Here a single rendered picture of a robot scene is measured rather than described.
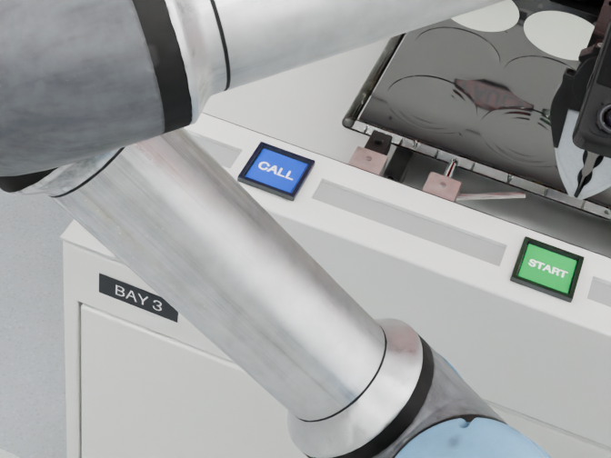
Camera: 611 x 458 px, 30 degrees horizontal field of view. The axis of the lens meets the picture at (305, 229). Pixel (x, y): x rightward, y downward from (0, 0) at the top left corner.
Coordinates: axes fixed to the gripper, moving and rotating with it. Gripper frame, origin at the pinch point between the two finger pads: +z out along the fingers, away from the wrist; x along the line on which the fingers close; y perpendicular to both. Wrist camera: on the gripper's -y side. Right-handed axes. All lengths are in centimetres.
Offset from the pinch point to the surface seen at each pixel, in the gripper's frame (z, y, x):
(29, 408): 106, 24, 71
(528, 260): 9.6, 0.3, 1.6
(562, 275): 9.6, -0.1, -1.6
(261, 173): 9.5, -1.3, 26.9
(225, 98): 24, 24, 41
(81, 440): 60, -5, 44
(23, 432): 106, 19, 69
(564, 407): 20.9, -4.5, -6.1
